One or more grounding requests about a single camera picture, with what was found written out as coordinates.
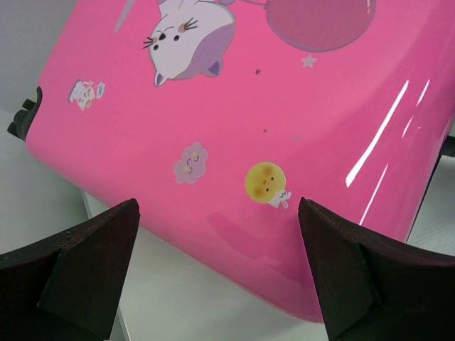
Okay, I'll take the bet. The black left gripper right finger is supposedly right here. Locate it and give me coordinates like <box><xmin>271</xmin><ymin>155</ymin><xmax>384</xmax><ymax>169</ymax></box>
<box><xmin>299</xmin><ymin>198</ymin><xmax>454</xmax><ymax>340</ymax></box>

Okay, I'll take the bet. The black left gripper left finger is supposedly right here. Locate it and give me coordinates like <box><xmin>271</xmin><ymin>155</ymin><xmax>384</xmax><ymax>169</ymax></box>
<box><xmin>1</xmin><ymin>199</ymin><xmax>140</xmax><ymax>340</ymax></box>

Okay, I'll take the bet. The pink hard-shell suitcase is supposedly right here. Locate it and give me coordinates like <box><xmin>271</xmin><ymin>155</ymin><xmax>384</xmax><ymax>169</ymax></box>
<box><xmin>9</xmin><ymin>0</ymin><xmax>454</xmax><ymax>322</ymax></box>

